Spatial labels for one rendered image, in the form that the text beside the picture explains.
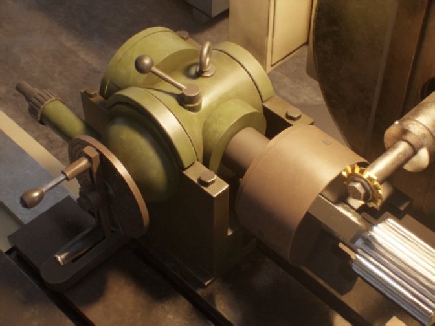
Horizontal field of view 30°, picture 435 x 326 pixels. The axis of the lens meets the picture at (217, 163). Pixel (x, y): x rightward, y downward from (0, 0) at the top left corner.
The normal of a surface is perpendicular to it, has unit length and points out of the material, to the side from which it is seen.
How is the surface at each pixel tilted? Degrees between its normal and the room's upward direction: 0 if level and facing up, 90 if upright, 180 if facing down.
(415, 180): 90
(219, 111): 9
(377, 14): 90
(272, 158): 24
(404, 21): 90
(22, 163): 0
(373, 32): 90
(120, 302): 0
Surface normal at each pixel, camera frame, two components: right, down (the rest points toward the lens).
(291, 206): -0.52, -0.07
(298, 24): 0.70, 0.53
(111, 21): 0.00, -0.66
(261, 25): -0.71, 0.52
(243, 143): -0.23, -0.46
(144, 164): -0.07, 0.21
